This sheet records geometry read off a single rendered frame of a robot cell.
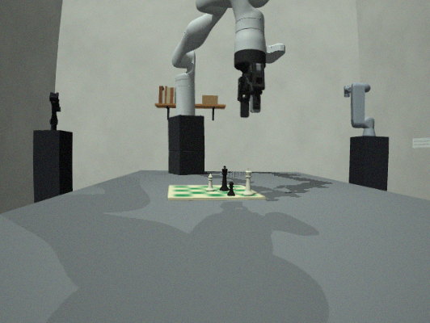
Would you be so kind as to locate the green and cream chessboard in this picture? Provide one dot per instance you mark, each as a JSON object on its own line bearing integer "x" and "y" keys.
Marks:
{"x": 186, "y": 192}

